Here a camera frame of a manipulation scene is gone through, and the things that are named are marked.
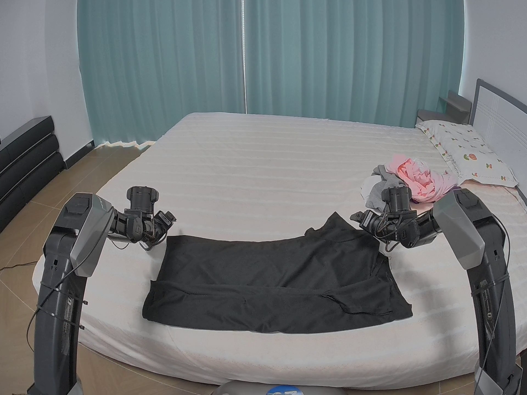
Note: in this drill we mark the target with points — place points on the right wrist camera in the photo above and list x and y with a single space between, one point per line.
362 220

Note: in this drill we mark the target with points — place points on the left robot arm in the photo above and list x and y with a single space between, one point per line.
61 303

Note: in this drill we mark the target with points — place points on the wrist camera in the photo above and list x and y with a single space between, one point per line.
166 217
362 220

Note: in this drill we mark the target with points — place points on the blue-green curtain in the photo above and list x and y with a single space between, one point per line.
350 47
164 56

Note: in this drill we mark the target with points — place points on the pile of clothes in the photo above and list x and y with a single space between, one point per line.
416 179

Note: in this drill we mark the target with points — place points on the white printed pillow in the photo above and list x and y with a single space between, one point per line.
469 150

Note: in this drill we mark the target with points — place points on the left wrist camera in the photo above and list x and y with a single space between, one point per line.
166 217

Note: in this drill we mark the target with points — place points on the black T-shirt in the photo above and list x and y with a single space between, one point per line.
267 278

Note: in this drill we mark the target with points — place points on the bed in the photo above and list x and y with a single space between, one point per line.
267 171

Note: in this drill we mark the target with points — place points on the grey bedside table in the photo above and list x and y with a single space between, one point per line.
453 105

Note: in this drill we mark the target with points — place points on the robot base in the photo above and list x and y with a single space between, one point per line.
280 390

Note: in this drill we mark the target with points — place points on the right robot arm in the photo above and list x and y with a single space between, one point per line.
494 303

